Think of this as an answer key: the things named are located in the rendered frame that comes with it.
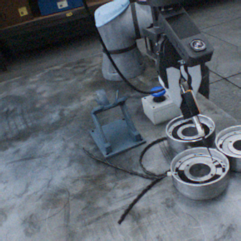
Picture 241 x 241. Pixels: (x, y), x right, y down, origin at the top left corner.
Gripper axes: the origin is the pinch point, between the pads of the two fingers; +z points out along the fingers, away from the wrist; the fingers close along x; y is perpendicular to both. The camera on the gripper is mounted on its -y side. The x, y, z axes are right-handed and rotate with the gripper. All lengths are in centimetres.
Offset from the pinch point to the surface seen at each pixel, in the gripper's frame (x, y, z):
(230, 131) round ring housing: -8.3, -1.6, 10.1
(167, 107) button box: -2.6, 15.2, 9.5
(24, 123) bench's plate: 30, 40, 13
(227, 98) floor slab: -100, 130, 93
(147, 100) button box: 0.3, 20.1, 8.7
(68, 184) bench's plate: 25.5, 7.3, 13.3
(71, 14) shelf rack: -46, 335, 51
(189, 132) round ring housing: -2.6, 5.8, 12.0
